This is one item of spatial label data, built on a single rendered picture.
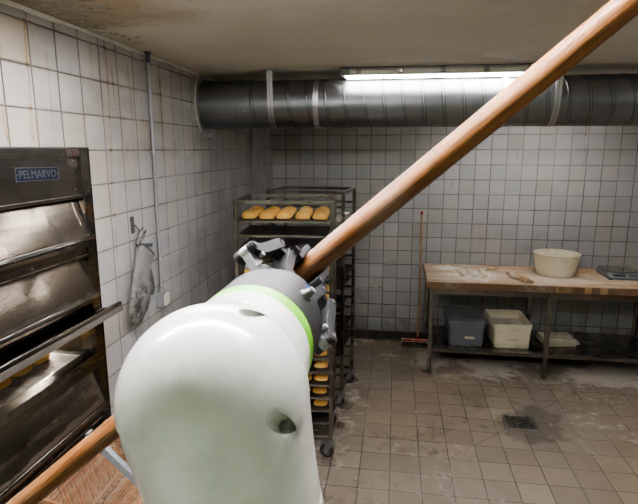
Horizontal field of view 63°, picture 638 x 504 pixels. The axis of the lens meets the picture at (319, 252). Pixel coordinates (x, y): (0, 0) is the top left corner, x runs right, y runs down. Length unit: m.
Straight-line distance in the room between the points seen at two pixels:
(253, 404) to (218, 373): 0.02
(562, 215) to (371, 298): 2.15
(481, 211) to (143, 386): 5.47
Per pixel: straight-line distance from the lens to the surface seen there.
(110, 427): 0.80
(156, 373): 0.28
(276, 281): 0.40
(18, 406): 2.25
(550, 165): 5.79
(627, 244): 6.12
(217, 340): 0.27
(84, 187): 2.49
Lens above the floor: 2.10
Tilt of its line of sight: 11 degrees down
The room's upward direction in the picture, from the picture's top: straight up
